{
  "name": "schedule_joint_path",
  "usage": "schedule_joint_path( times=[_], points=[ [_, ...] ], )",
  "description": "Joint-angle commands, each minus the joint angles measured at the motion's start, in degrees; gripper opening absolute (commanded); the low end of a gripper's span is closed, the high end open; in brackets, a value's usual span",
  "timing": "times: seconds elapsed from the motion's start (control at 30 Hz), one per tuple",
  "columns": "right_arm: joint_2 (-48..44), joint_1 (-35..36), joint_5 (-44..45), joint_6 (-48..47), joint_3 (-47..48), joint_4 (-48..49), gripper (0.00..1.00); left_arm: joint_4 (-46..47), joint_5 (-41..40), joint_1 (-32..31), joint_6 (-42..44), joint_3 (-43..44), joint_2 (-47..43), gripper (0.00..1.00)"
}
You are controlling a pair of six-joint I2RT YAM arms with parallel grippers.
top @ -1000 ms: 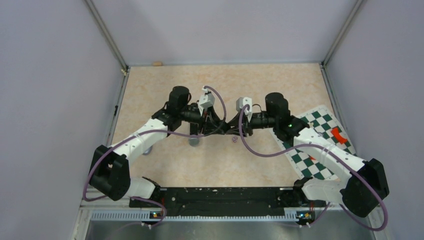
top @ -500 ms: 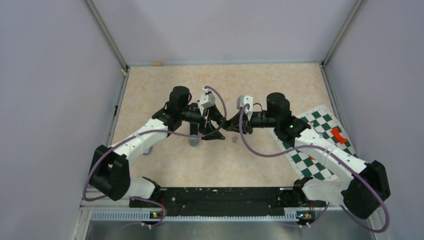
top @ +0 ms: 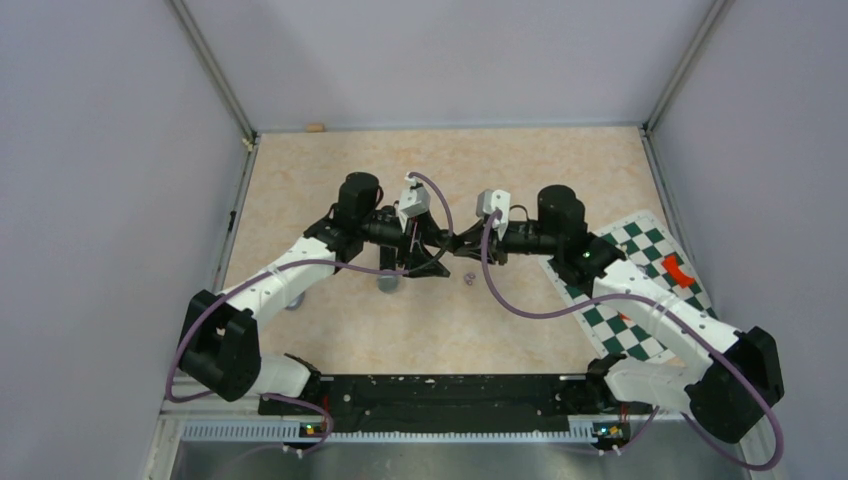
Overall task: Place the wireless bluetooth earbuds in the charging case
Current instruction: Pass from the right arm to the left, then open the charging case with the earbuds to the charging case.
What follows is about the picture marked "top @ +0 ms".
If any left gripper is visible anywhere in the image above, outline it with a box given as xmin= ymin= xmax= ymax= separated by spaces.
xmin=360 ymin=210 xmax=453 ymax=278

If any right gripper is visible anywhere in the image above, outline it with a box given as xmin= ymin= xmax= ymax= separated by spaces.
xmin=454 ymin=218 xmax=561 ymax=266

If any black earbud charging case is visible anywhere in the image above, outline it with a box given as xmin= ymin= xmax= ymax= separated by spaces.
xmin=434 ymin=234 xmax=459 ymax=261

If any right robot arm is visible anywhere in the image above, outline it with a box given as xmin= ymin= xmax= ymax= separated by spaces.
xmin=468 ymin=185 xmax=785 ymax=446

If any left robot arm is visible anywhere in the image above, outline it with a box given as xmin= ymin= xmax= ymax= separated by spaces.
xmin=165 ymin=172 xmax=453 ymax=414

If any grey purple earbud case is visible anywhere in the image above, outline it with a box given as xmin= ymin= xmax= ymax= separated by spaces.
xmin=285 ymin=293 xmax=305 ymax=311

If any black microphone grey head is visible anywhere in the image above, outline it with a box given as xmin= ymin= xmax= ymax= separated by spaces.
xmin=376 ymin=275 xmax=400 ymax=293

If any green white chessboard mat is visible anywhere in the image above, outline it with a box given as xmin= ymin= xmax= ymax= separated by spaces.
xmin=537 ymin=210 xmax=713 ymax=362

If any red orange block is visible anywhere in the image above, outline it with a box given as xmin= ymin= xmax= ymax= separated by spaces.
xmin=661 ymin=253 xmax=696 ymax=288

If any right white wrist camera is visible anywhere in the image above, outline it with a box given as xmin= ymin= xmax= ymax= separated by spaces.
xmin=475 ymin=189 xmax=511 ymax=240

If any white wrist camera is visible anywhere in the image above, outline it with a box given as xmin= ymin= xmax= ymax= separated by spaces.
xmin=475 ymin=189 xmax=511 ymax=240
xmin=396 ymin=172 xmax=431 ymax=232

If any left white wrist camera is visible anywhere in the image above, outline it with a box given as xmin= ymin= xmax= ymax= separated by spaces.
xmin=396 ymin=172 xmax=431 ymax=232

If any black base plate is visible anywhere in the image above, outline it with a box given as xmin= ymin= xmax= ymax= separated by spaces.
xmin=258 ymin=374 xmax=654 ymax=437

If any grey slotted cable duct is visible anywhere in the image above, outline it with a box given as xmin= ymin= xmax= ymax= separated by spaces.
xmin=181 ymin=420 xmax=623 ymax=444

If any aluminium frame rail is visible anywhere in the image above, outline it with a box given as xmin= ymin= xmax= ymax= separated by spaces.
xmin=158 ymin=374 xmax=266 ymax=419

